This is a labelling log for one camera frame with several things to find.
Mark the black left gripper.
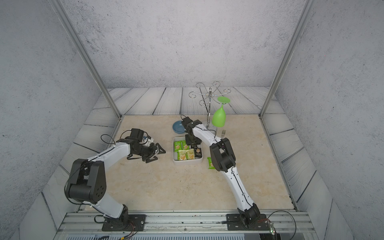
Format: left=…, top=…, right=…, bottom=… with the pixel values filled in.
left=133, top=142, right=167, bottom=163

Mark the white plastic storage box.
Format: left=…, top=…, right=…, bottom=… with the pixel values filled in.
left=173, top=137, right=203, bottom=166

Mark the green cookie packet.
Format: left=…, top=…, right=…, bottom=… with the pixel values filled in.
left=207, top=157, right=215, bottom=170
left=174, top=141, right=183, bottom=152

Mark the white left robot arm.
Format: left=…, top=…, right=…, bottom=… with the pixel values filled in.
left=64, top=129, right=166, bottom=219

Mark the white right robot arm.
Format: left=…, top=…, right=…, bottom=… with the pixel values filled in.
left=182, top=116, right=265, bottom=229

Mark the green cookie packet in box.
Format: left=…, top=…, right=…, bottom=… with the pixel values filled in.
left=174, top=141, right=183, bottom=152

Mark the pale yellow cookie packet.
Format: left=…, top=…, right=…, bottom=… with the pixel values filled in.
left=186, top=149, right=195, bottom=160

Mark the blue ceramic bowl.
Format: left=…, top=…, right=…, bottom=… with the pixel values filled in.
left=172, top=121, right=186, bottom=135

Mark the green plastic wine glass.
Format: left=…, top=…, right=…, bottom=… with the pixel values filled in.
left=212, top=97, right=231, bottom=128

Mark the chrome wine glass rack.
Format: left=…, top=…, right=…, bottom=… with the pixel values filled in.
left=189, top=81, right=231, bottom=131

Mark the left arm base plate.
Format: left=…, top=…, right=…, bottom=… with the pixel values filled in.
left=102, top=214, right=147, bottom=232

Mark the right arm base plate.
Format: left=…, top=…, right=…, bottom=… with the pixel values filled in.
left=222, top=214, right=270, bottom=231

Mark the aluminium frame rail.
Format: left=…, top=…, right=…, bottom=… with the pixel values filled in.
left=55, top=210, right=318, bottom=240

